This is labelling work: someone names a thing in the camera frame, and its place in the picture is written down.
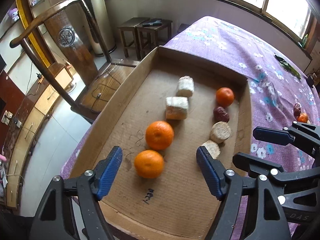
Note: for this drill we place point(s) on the green leafy vegetable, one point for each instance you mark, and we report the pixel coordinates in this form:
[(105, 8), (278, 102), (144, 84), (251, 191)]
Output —
[(285, 63)]

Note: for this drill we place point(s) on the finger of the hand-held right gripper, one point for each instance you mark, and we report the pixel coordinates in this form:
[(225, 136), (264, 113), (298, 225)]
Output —
[(257, 163), (272, 135)]

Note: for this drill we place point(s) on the green bottle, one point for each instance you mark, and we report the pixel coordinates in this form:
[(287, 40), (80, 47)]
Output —
[(305, 40)]

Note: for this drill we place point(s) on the red jujube date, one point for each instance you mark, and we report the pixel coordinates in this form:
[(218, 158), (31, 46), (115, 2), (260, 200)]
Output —
[(297, 108), (221, 114)]

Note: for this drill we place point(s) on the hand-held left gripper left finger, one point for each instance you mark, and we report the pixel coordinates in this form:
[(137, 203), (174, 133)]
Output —
[(110, 175)]

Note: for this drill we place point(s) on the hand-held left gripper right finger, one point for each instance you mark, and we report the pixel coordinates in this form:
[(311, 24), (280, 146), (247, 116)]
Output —
[(208, 175)]

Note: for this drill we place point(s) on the white floor standing air conditioner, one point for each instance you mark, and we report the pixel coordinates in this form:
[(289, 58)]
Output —
[(100, 17)]

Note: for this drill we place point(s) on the purple floral tablecloth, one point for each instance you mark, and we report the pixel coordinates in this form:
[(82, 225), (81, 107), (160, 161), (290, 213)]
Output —
[(225, 42)]

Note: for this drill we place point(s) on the flat black case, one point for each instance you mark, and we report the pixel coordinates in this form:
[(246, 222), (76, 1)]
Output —
[(152, 22)]

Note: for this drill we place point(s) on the low wooden cabinet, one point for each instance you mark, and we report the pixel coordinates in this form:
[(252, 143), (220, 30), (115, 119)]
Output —
[(37, 110)]

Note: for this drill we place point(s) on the dark wooden stool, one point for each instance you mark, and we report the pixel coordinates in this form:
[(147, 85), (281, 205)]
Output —
[(155, 33), (130, 27)]

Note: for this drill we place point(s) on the white power strip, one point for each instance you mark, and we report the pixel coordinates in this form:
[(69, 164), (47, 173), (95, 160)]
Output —
[(7, 117)]

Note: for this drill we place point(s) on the orange tangerine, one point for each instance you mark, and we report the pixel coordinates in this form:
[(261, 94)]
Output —
[(303, 118), (159, 135), (149, 164), (225, 96)]

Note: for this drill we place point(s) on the purple plush toy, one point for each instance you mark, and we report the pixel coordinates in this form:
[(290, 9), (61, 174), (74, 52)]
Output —
[(13, 14)]

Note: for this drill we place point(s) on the carved wooden chair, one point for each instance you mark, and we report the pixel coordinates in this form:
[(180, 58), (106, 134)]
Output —
[(75, 50)]

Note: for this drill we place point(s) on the brown cardboard box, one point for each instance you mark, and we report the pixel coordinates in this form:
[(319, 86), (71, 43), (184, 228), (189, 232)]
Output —
[(175, 192)]

